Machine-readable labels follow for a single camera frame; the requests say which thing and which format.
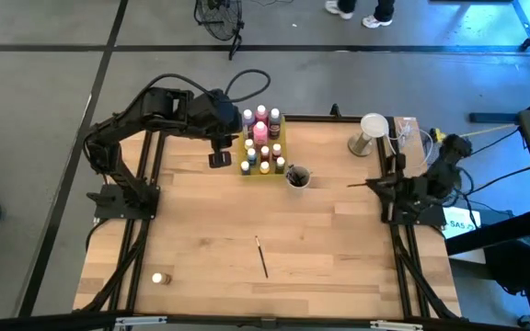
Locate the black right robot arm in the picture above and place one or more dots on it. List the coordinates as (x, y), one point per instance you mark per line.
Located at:
(444, 174)

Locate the person's white shoes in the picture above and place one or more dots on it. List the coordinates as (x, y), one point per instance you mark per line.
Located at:
(375, 20)

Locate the large red paint bottle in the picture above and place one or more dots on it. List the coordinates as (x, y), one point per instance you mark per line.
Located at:
(261, 112)

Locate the black frame hook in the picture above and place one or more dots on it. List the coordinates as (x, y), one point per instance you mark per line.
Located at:
(335, 110)

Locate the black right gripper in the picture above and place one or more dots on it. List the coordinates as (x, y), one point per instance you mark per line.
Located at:
(400, 188)

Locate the small green paint bottle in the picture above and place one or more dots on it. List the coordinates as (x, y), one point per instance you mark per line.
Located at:
(280, 164)

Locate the black floor fan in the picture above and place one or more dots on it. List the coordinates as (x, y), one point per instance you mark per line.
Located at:
(219, 18)

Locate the yellow plastic bin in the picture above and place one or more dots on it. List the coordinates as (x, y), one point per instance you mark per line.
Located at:
(255, 173)

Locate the large pink paint bottle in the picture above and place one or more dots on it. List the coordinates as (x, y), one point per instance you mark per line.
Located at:
(260, 133)

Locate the large black paint bottle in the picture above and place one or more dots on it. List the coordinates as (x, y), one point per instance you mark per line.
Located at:
(274, 122)

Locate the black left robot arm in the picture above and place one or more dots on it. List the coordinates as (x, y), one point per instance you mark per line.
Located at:
(118, 124)

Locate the small light blue paint bottle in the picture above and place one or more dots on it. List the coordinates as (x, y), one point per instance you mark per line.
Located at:
(251, 156)

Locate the black paintbrush silver ferrule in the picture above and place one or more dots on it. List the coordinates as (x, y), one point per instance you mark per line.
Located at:
(357, 185)
(261, 257)

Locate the black office chair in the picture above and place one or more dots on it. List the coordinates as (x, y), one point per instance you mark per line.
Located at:
(518, 266)

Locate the white mushroom table lamp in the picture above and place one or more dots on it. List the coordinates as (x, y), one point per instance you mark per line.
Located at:
(374, 124)

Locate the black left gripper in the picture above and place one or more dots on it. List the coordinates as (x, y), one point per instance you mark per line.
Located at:
(214, 115)

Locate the black brush dark fluffy head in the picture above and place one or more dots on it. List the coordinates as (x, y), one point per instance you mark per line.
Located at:
(298, 174)

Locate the white ribbed paper cup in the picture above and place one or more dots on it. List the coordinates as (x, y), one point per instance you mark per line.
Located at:
(298, 186)

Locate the large purple paint bottle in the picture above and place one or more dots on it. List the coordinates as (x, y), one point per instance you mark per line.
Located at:
(248, 120)

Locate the small dark blue paint bottle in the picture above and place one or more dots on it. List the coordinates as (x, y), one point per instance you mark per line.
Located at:
(245, 166)

